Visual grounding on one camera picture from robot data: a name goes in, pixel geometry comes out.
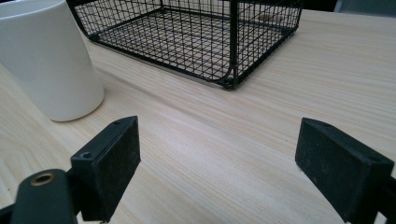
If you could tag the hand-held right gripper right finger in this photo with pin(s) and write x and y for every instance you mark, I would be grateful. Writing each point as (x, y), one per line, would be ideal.
(341, 169)

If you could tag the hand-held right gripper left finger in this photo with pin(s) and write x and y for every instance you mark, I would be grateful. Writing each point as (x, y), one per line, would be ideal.
(106, 169)

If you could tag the white cup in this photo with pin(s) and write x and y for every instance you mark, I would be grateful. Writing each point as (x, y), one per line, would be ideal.
(46, 59)

